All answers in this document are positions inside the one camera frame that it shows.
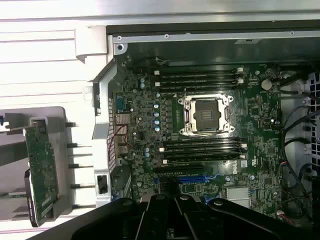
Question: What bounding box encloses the blue expansion slot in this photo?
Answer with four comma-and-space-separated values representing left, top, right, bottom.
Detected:
176, 175, 210, 185

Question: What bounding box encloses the silver coin battery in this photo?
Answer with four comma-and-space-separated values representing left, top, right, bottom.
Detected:
260, 79, 273, 91

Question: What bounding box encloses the metal CPU socket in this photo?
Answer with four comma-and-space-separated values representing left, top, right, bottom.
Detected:
176, 88, 238, 138

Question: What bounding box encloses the grey parts rack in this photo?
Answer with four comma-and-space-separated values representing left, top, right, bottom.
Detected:
0, 106, 68, 223

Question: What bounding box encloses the open grey PC case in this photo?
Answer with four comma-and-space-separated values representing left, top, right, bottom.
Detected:
86, 21, 320, 230

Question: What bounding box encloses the black expansion slot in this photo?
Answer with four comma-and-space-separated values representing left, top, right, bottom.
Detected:
154, 162, 205, 176

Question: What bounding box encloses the black internal cable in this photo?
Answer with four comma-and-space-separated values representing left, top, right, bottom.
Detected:
279, 104, 320, 166

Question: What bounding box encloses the silver chipset heatsink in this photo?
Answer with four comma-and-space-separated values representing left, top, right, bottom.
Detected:
225, 186, 251, 208

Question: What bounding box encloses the green motherboard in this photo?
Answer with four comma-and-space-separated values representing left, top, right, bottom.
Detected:
112, 53, 288, 222

